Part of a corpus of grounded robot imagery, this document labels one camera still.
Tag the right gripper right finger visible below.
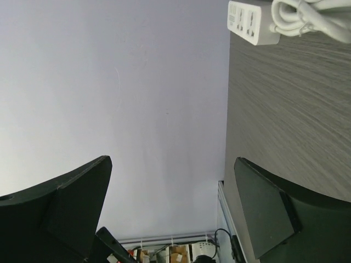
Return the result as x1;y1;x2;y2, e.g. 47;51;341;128
234;157;350;262

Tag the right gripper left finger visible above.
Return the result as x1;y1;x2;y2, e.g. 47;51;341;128
1;156;112;262

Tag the white power strip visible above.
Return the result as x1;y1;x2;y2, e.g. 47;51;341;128
227;1;280;45

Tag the white coiled power cord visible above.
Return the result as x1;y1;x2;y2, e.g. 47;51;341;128
270;0;351;44

